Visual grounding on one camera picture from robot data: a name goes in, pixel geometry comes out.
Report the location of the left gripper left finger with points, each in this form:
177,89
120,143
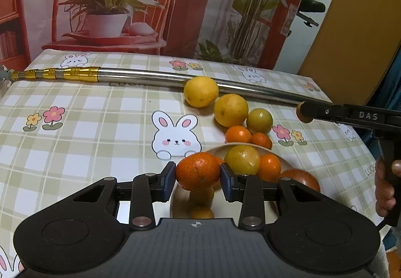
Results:
147,189

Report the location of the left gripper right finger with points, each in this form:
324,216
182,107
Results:
247,190

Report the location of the green round fruit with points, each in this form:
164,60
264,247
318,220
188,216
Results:
243,160

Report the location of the large orange mandarin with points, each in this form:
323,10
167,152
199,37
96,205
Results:
197,172

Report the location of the small orange tangerine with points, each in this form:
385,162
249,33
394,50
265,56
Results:
238,133

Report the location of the green yellow citrus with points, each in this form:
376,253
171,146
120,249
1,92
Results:
259,120

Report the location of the yellow lemon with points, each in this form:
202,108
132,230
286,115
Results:
200,92
231,110

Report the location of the person's right hand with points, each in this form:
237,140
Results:
384,191

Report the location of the small orange kumquat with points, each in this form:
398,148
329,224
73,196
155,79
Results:
261,140
270,168

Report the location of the beige fruit plate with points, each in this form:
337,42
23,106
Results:
225,203

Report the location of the red brown fruit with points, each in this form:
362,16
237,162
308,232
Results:
303,177

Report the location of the wooden board panel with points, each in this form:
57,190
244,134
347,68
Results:
354,49

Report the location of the checkered bunny tablecloth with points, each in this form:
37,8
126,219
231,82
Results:
57,138

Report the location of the telescopic metal pole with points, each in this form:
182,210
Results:
94,74

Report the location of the black office chair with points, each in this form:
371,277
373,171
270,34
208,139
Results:
308,6

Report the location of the printed room scene backdrop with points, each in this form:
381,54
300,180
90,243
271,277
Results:
243,32

